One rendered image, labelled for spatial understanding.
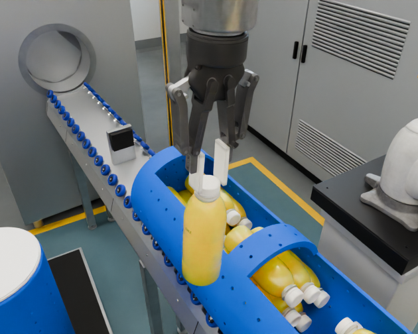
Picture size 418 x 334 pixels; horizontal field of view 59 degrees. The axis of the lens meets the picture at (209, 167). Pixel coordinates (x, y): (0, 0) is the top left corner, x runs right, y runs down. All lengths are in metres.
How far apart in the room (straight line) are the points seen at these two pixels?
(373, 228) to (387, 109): 1.30
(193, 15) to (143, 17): 5.28
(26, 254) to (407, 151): 1.04
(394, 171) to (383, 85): 1.26
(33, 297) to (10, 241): 0.18
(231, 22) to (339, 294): 0.70
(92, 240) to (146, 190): 1.60
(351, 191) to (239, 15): 0.91
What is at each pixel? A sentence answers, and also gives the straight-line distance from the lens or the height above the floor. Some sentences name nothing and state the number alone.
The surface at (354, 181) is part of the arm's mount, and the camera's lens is 1.31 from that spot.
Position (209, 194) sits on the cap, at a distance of 0.57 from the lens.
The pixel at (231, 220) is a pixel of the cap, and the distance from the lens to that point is 0.99.
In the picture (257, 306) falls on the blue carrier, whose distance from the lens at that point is 0.75.
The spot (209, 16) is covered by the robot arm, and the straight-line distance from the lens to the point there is 0.43.
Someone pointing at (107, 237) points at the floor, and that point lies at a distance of 2.58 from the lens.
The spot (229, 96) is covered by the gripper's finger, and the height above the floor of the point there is 1.60.
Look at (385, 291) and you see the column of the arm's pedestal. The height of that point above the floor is 0.88.
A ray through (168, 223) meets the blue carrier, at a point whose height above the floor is 1.16.
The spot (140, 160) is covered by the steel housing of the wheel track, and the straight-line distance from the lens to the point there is 1.58.
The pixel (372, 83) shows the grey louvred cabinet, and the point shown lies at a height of 0.95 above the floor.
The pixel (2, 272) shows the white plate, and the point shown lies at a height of 1.04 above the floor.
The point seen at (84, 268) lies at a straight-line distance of 2.25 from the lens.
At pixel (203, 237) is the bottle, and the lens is 0.60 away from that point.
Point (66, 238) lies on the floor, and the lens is 2.66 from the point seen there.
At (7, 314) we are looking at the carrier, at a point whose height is 0.98.
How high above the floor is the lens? 1.81
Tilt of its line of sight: 36 degrees down
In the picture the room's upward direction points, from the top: straight up
